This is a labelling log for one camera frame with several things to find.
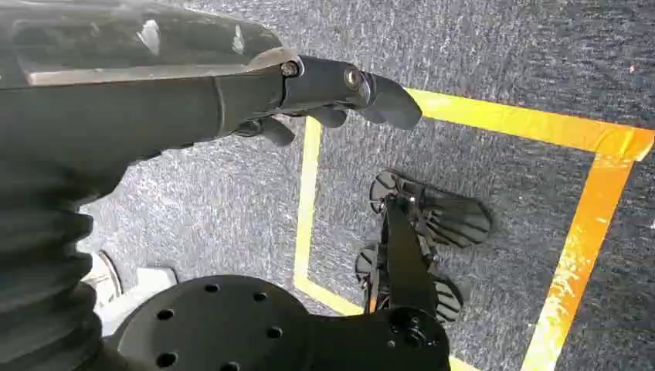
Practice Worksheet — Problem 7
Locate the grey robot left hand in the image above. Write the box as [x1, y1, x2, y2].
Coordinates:
[0, 0, 424, 178]

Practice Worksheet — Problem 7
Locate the ribbed grey left arm sleeve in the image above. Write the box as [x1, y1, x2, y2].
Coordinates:
[0, 159, 129, 371]

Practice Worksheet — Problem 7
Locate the white rounded robot cover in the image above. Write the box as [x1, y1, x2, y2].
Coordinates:
[80, 250, 179, 338]

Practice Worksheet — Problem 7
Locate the yellow floor tape outline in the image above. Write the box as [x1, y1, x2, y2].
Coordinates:
[293, 87, 655, 371]

